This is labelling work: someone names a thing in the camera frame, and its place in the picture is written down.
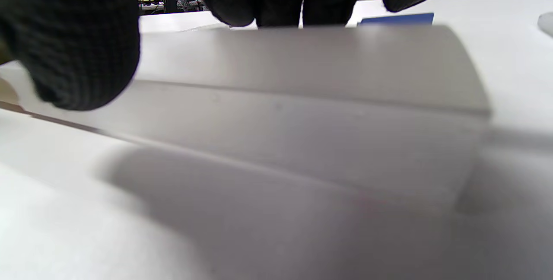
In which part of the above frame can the person's right hand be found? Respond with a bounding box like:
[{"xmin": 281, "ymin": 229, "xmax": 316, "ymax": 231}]
[{"xmin": 0, "ymin": 0, "xmax": 450, "ymax": 111}]

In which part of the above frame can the tan snap-button pencil case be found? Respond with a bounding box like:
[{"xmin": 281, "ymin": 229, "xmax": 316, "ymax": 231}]
[{"xmin": 0, "ymin": 24, "xmax": 492, "ymax": 216}]

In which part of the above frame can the blue binder clip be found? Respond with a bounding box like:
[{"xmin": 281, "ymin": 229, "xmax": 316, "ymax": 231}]
[{"xmin": 359, "ymin": 12, "xmax": 435, "ymax": 26}]

